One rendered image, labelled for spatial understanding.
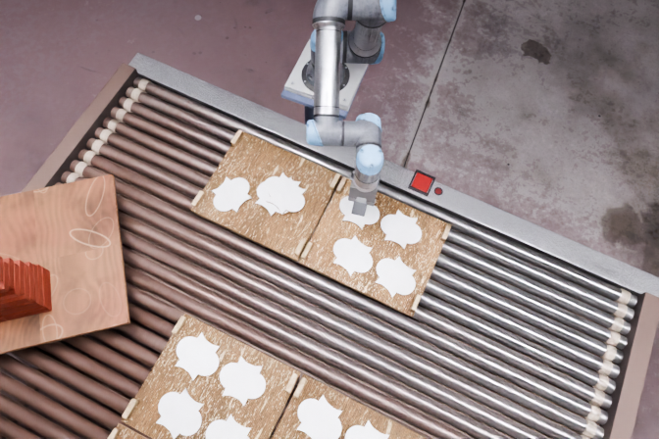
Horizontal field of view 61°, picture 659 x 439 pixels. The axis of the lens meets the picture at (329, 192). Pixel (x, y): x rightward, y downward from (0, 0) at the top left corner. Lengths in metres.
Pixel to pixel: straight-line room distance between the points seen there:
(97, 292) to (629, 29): 3.40
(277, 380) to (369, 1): 1.15
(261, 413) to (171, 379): 0.29
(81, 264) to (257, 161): 0.66
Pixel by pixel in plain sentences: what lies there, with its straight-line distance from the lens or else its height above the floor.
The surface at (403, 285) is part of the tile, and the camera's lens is 1.87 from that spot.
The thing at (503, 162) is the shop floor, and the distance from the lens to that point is 3.25.
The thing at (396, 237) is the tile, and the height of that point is 0.94.
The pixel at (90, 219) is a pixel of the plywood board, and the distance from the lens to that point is 1.94.
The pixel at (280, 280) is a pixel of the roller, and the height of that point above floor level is 0.92.
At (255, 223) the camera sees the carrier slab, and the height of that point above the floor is 0.94.
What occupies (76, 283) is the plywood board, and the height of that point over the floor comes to 1.04.
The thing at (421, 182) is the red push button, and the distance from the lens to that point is 2.03.
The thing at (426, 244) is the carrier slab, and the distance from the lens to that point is 1.93.
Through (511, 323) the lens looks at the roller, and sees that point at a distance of 1.95.
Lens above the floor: 2.73
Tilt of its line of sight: 66 degrees down
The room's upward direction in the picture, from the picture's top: 4 degrees clockwise
